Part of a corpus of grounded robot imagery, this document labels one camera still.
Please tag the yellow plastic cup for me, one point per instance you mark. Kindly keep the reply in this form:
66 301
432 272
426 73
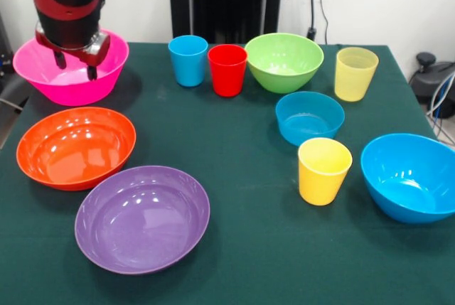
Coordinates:
320 184

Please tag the pink plastic bowl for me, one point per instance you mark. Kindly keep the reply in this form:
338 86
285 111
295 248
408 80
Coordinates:
71 88

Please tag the orange plastic bowl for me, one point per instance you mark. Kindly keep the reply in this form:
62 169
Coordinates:
76 148

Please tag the blue plastic cup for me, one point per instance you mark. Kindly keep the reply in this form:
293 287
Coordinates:
188 67

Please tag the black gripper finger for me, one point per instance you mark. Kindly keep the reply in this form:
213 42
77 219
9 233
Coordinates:
60 60
92 73

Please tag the small dark blue bowl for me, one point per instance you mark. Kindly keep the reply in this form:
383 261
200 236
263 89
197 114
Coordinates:
309 123

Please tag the dark green table cloth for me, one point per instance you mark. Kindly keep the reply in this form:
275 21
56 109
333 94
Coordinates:
231 134

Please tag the purple plastic bowl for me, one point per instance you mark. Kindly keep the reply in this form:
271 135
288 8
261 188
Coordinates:
142 219

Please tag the red plastic cup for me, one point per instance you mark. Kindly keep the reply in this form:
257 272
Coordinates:
227 77

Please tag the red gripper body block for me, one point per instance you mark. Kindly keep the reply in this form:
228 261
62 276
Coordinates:
97 54

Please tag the translucent yellow-green plastic cup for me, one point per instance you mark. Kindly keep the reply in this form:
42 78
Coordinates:
353 81

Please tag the large light blue bowl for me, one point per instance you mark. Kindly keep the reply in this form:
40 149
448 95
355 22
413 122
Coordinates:
409 184

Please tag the black floor device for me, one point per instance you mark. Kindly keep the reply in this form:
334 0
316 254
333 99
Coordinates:
426 81
5 52

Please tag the green plastic bowl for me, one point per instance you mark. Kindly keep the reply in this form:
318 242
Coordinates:
284 77

